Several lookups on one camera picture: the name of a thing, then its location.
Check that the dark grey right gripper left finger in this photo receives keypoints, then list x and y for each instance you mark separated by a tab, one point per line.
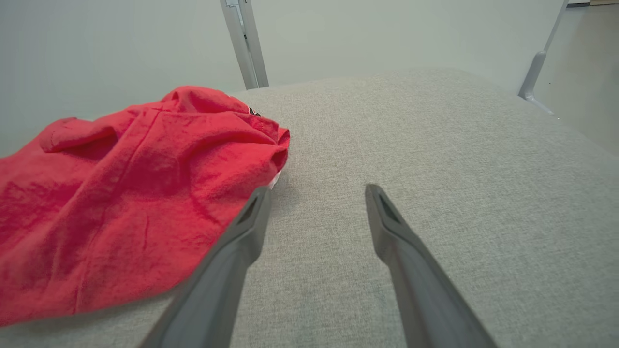
227	270

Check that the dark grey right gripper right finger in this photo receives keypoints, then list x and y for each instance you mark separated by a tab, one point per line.
420	285

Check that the red garment with white trim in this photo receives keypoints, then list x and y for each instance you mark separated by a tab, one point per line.
121	193

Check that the grey metal double frame post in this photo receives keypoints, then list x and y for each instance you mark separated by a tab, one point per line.
246	48

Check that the grey metal post with foot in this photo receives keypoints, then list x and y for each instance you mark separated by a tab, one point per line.
534	72

